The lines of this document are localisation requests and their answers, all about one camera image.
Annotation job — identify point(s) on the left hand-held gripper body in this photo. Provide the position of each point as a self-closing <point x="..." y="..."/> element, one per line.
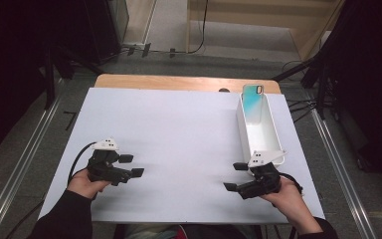
<point x="103" y="167"/>

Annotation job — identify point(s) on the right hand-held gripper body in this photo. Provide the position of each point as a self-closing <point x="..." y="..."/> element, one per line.
<point x="262" y="181"/>

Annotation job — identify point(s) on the white rectangular plastic box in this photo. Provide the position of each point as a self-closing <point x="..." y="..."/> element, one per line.
<point x="262" y="136"/>

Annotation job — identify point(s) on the iridescent pink blue phone case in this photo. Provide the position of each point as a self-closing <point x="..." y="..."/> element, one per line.
<point x="252" y="99"/>

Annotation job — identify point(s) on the person's left hand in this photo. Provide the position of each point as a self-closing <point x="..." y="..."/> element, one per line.
<point x="83" y="186"/>

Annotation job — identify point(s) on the person's right hand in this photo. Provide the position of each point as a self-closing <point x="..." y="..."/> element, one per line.
<point x="285" y="199"/>

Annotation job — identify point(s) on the white board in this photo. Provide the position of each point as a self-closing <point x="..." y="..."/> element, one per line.
<point x="185" y="186"/>

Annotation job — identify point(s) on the person's clothing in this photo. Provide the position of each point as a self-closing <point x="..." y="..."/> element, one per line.
<point x="212" y="232"/>

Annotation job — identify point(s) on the wooden table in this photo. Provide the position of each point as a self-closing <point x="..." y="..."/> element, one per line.
<point x="165" y="82"/>

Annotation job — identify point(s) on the black tripod stand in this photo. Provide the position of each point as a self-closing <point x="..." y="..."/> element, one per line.
<point x="321" y="86"/>
<point x="49" y="79"/>

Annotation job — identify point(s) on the black cabinet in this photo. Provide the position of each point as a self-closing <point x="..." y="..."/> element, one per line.
<point x="102" y="30"/>

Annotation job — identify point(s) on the black curtain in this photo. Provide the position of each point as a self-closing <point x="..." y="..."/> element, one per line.
<point x="371" y="83"/>
<point x="10" y="66"/>

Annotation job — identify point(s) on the metal floor rail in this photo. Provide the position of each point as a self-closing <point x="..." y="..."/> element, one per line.
<point x="20" y="169"/>
<point x="341" y="172"/>

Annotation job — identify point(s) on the light wooden frame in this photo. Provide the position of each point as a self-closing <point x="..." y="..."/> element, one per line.
<point x="308" y="33"/>

